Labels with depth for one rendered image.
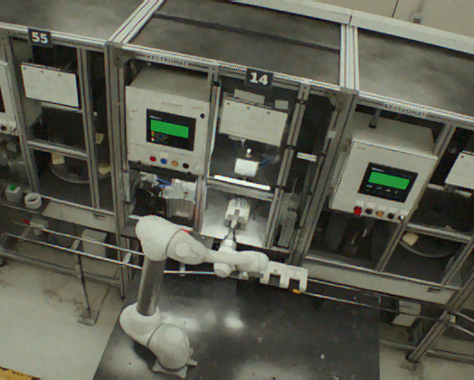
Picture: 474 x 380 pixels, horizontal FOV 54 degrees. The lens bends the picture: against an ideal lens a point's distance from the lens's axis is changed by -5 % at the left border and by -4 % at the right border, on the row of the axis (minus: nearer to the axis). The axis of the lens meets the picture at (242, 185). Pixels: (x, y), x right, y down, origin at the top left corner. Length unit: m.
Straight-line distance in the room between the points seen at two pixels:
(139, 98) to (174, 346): 1.21
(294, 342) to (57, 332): 1.68
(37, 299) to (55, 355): 0.48
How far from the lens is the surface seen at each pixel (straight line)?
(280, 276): 2.85
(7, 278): 3.98
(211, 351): 2.72
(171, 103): 2.35
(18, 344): 3.64
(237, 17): 2.75
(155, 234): 2.12
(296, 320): 2.90
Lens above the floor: 3.08
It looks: 42 degrees down
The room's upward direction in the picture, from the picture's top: 10 degrees clockwise
